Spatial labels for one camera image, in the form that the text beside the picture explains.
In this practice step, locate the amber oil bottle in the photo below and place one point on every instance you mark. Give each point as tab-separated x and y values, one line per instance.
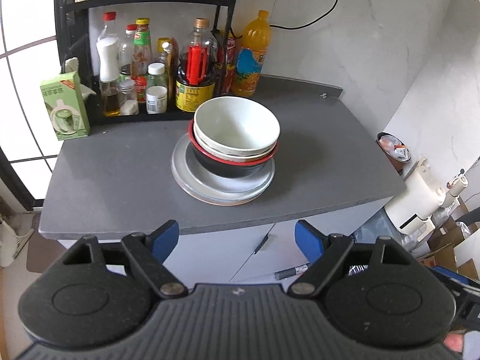
172	75

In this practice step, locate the red and black bowl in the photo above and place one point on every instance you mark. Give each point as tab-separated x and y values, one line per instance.
225	170

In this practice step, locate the large dark soy sauce bottle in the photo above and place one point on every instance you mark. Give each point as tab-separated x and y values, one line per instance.
193	99

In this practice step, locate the green carton box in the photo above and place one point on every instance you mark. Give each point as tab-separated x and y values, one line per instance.
63	108

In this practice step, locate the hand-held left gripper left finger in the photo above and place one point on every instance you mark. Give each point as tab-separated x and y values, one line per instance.
165	240

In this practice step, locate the small clear glass jar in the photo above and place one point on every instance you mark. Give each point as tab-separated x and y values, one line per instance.
127	105

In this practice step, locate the person's right hand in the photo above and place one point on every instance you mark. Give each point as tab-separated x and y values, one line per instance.
455	342

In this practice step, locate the white cabinet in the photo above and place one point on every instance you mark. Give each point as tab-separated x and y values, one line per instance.
210	251

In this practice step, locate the cream bowl with patterned outside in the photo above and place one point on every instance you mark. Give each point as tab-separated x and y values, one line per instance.
225	153

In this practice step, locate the grey marker pen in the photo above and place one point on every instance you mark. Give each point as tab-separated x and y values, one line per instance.
290	271

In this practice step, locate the white-cap bottle with white powder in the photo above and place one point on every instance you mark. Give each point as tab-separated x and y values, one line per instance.
155	101

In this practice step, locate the clear plastic bag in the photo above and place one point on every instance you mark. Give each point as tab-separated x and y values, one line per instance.
375	228

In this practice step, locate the brown cardboard box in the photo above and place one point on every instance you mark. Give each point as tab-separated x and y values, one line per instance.
465	240

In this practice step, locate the white plate with flower print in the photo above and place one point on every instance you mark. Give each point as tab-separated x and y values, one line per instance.
225	202

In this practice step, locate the small white handheld appliance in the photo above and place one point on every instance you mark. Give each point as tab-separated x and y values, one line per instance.
457	183

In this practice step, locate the large white appliance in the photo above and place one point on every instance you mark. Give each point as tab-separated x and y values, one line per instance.
416	195

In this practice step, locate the white plate with script print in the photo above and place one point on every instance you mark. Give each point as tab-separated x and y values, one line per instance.
202	182

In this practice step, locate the tall clear red-cap bottle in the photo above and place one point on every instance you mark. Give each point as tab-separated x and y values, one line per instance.
108	30

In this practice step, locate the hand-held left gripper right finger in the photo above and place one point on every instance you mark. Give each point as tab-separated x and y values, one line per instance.
309	242

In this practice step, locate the white-top oil spray bottle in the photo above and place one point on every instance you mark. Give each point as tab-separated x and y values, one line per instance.
108	60

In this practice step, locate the orange juice bottle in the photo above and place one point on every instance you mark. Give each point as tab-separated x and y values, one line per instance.
247	71

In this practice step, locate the black metal shelf rack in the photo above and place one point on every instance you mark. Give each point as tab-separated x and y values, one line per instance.
150	0

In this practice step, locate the red drink can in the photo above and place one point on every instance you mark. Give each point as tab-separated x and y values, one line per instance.
230	50
228	80

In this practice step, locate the plain white bowl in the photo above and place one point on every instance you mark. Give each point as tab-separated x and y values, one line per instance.
232	123

